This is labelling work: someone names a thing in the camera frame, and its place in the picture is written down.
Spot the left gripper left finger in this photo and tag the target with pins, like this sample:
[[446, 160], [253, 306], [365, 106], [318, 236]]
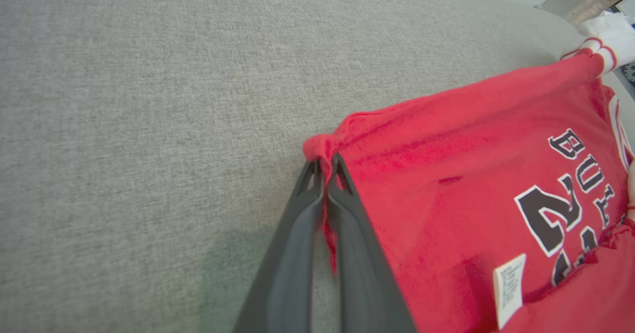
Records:
[[287, 273]]

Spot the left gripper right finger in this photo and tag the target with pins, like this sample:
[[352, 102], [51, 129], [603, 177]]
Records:
[[364, 273]]

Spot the red basketball jersey white trim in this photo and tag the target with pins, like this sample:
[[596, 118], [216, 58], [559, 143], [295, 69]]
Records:
[[446, 174]]

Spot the light grey fabric sofa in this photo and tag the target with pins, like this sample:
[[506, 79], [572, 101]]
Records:
[[149, 124]]

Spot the dark round wheel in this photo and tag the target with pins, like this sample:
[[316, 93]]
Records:
[[630, 72]]

